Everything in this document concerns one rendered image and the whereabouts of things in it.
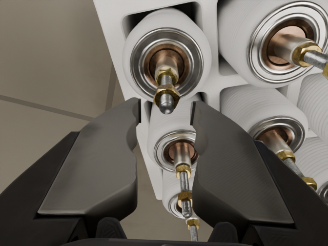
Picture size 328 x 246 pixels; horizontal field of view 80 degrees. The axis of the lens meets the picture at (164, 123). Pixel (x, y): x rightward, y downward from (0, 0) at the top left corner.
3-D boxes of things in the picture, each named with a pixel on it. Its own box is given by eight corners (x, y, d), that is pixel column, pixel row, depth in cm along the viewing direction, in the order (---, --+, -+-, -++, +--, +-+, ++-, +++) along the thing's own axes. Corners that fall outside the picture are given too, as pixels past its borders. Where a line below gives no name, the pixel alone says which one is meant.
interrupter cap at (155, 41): (144, 12, 18) (143, 12, 17) (216, 46, 20) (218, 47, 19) (121, 84, 22) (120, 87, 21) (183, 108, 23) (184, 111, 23)
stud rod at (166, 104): (159, 71, 19) (155, 108, 13) (167, 64, 19) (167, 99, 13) (165, 78, 20) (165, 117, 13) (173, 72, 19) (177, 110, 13)
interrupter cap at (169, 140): (145, 136, 26) (145, 140, 25) (202, 121, 24) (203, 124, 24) (164, 174, 30) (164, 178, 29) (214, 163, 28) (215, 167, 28)
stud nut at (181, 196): (192, 202, 21) (193, 209, 21) (176, 202, 21) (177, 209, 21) (194, 191, 20) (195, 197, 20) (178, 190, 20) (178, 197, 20)
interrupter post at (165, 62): (160, 51, 20) (159, 59, 17) (181, 60, 20) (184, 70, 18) (152, 72, 21) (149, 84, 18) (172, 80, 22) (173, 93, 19)
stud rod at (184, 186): (185, 163, 26) (192, 218, 19) (177, 163, 26) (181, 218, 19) (186, 157, 25) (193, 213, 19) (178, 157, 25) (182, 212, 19)
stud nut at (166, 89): (149, 92, 15) (148, 97, 14) (167, 78, 14) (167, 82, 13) (166, 110, 15) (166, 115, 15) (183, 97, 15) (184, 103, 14)
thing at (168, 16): (151, -6, 32) (136, -6, 17) (202, 20, 34) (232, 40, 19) (133, 51, 37) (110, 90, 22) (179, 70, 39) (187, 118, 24)
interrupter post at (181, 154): (170, 146, 27) (170, 164, 24) (187, 142, 26) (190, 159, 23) (175, 158, 28) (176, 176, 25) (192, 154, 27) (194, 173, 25)
